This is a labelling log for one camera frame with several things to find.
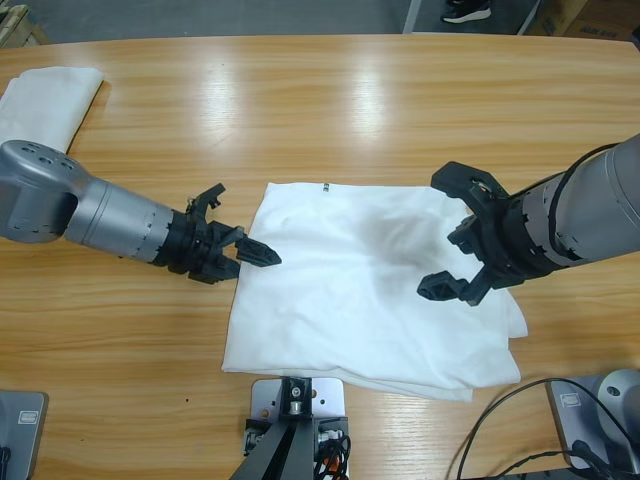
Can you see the grey metal leg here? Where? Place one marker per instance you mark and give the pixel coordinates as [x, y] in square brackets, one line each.
[530, 17]

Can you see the white cloth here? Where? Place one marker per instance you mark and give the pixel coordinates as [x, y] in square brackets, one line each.
[45, 105]

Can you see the white metal leg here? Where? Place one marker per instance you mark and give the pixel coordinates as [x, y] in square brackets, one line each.
[414, 15]

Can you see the white t-shirt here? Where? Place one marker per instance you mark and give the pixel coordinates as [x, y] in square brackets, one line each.
[325, 300]

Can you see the grey base plate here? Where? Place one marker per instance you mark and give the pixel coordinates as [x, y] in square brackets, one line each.
[567, 415]
[25, 435]

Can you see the wooden pallet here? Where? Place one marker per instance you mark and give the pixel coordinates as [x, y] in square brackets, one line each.
[20, 27]

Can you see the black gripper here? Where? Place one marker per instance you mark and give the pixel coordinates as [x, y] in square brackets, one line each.
[510, 245]
[190, 245]

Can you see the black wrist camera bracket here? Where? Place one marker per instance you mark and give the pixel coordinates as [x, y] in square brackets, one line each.
[455, 180]
[205, 200]

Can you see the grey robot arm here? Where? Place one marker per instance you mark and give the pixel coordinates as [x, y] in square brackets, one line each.
[100, 215]
[600, 200]

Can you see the black sneaker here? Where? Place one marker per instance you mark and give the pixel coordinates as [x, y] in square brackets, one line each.
[465, 14]

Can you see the cardboard box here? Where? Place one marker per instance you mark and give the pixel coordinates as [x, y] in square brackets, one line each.
[590, 15]

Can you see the white mount block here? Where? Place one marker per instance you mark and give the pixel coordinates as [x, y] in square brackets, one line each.
[330, 400]

